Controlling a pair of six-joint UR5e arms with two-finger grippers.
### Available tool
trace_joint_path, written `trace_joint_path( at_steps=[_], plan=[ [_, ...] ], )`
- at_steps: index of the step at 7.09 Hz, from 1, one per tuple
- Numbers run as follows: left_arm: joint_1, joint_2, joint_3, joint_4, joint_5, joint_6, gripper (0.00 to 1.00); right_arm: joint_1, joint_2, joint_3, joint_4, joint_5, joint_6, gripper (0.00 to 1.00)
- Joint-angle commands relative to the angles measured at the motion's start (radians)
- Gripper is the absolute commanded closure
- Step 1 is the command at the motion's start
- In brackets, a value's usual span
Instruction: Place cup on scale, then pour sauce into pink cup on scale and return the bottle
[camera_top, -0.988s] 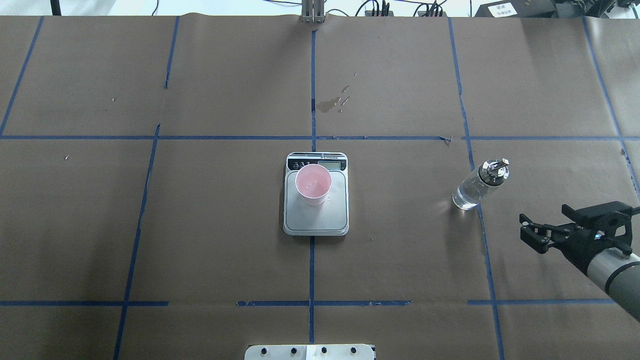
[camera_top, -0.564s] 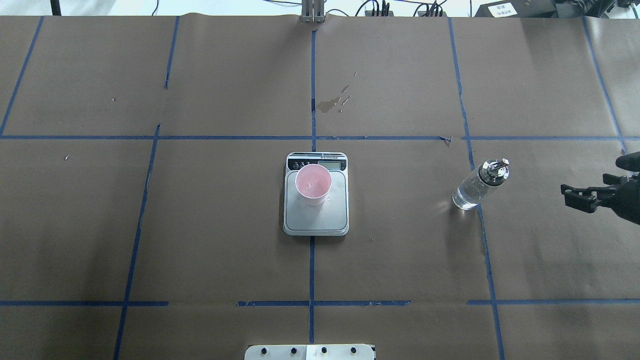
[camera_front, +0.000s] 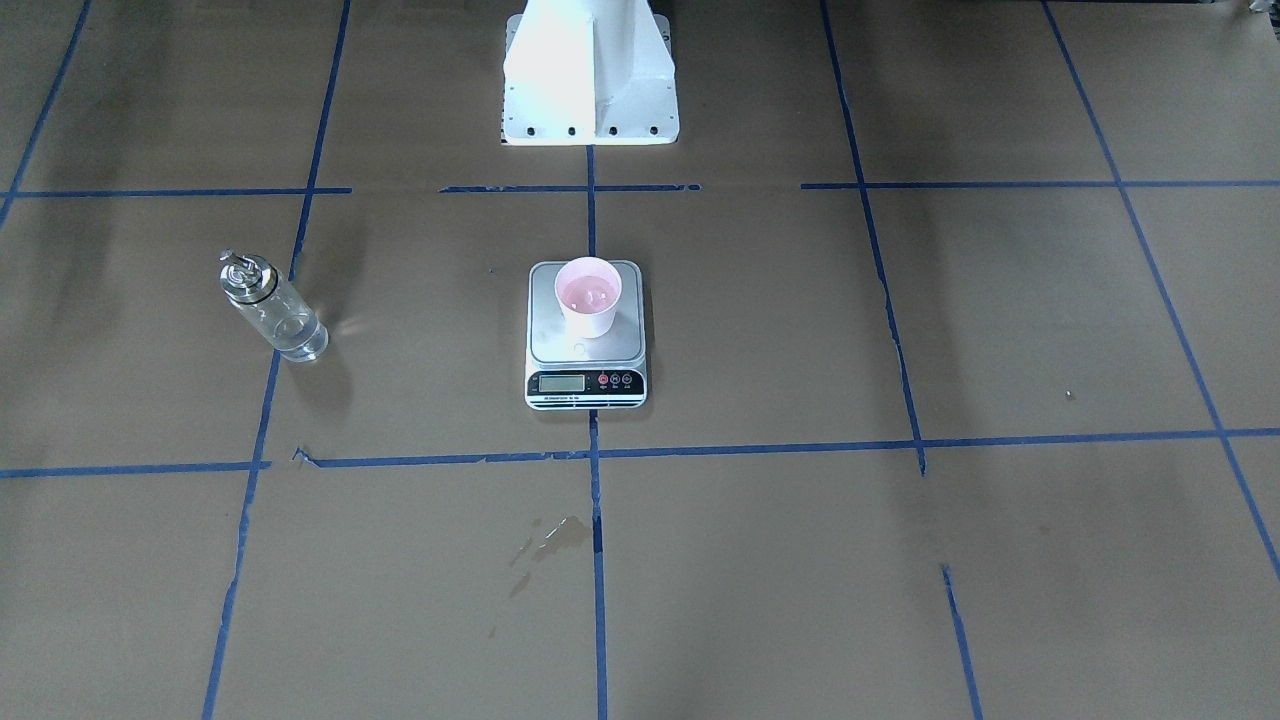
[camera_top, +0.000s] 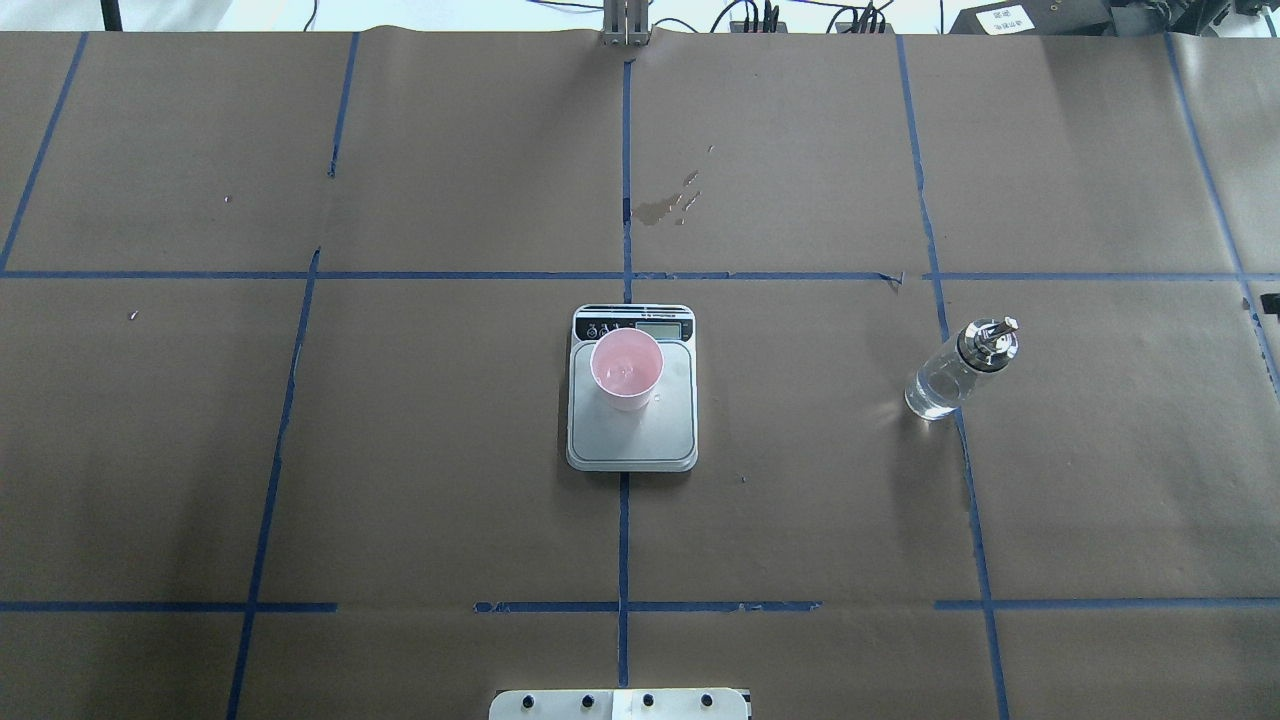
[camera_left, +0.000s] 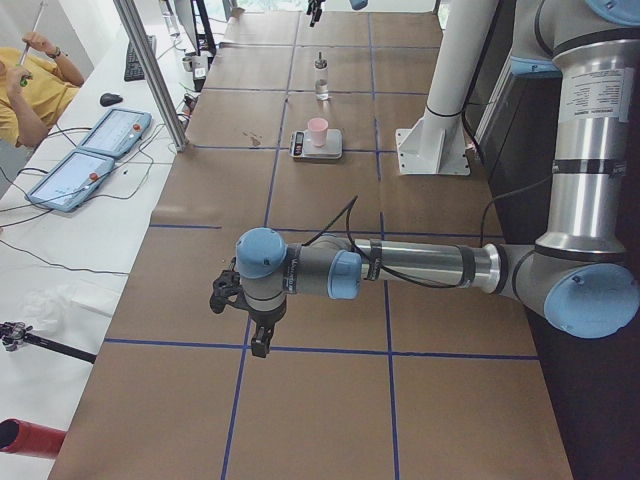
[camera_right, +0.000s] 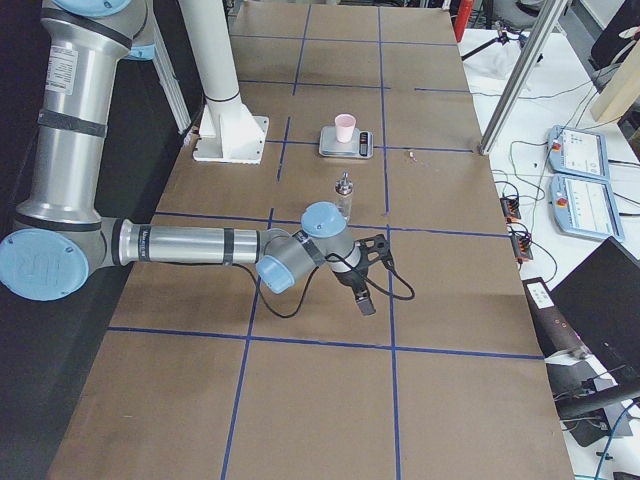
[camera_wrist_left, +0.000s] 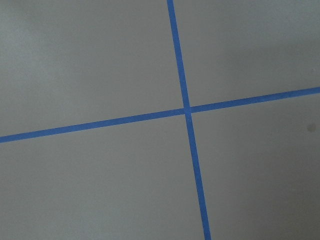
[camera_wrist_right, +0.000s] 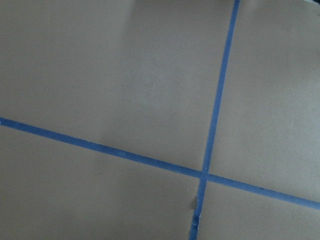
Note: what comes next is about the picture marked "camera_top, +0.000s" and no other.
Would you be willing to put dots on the white electronic kitchen scale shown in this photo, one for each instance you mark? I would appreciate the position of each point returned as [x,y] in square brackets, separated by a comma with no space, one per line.
[663,437]

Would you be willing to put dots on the clear glass sauce bottle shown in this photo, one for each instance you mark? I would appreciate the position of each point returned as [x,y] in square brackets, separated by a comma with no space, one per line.
[975,355]

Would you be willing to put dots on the white column base plate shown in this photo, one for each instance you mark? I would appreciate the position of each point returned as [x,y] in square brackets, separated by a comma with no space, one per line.
[623,703]

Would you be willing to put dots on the aluminium frame post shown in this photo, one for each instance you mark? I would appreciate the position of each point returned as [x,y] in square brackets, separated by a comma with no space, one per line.
[626,23]

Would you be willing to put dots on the pink plastic cup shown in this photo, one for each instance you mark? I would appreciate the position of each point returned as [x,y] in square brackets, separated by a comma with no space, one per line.
[626,365]

